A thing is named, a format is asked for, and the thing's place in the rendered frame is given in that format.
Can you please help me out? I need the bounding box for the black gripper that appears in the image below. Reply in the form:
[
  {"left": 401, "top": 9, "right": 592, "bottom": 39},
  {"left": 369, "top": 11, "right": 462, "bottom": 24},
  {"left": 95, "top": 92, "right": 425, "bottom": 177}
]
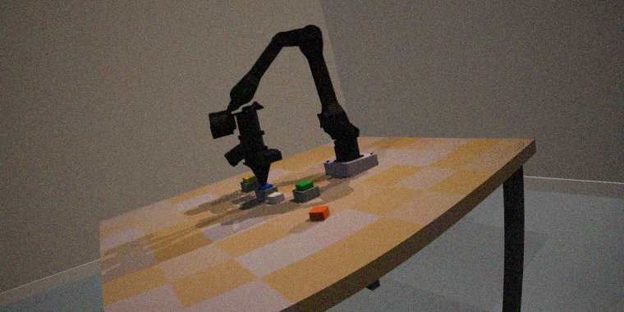
[{"left": 238, "top": 127, "right": 282, "bottom": 186}]

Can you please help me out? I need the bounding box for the orange block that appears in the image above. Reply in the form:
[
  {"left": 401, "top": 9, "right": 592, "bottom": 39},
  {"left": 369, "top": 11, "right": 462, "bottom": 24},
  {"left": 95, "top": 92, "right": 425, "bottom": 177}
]
[{"left": 309, "top": 206, "right": 329, "bottom": 221}]

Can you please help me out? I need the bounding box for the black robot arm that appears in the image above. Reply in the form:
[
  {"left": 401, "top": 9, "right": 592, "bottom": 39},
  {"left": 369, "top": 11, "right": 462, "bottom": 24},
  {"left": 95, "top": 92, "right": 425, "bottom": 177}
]
[{"left": 209, "top": 25, "right": 364, "bottom": 167}]

